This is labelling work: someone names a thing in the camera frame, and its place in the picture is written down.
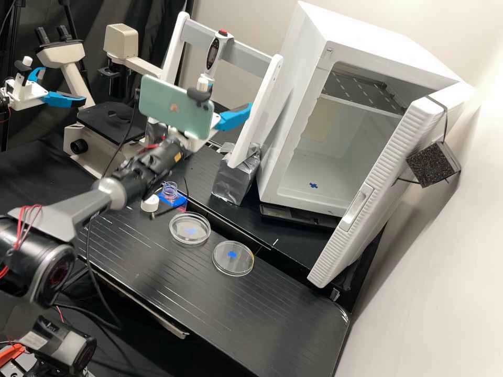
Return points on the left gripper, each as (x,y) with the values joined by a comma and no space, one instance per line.
(23,93)

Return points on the white incubator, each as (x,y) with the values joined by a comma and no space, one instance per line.
(353,51)

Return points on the incubator door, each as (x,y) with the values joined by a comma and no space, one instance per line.
(377,188)

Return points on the small bottle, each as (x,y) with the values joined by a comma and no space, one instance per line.
(169,190)

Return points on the right wrist camera phone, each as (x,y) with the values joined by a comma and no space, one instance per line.
(169,106)

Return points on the petri dish lid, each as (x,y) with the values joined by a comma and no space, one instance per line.
(233,259)

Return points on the pipette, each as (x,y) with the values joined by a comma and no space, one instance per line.
(215,51)

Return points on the black tray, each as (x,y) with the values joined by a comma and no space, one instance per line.
(298,218)

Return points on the white cap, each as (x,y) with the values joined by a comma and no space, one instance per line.
(150,204)

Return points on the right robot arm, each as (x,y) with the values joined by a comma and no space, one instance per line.
(82,204)

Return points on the blue bottle holder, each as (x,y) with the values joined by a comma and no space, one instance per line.
(178,202)

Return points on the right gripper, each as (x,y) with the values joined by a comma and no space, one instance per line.
(184,139)

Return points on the petri dish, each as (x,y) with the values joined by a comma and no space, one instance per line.
(189,229)

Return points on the cream microscope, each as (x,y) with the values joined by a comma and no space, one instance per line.
(74,74)

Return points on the white pipette stand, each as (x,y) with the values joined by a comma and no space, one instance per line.
(255,114)

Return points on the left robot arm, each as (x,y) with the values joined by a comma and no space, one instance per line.
(3,104)

